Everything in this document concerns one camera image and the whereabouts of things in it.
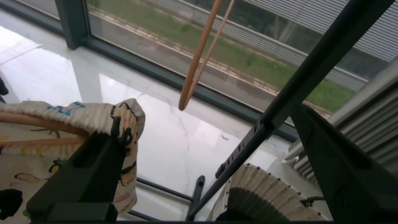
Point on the pink clothes hanger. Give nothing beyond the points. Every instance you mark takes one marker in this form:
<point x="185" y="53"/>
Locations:
<point x="199" y="53"/>
<point x="31" y="119"/>

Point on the white laundry basket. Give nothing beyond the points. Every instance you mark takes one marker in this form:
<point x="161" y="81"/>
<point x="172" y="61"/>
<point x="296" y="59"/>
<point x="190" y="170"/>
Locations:
<point x="264" y="183"/>

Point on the black clothes rack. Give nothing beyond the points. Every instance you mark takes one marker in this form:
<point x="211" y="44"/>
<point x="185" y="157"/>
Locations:
<point x="303" y="77"/>

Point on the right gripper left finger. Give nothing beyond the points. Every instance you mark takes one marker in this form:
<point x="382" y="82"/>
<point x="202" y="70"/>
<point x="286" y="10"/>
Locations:
<point x="87" y="180"/>

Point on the cream printed garment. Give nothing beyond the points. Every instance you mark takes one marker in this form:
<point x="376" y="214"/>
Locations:
<point x="93" y="115"/>

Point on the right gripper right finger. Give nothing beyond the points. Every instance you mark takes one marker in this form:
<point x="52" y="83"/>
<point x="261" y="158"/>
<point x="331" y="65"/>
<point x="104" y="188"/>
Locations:
<point x="348" y="186"/>

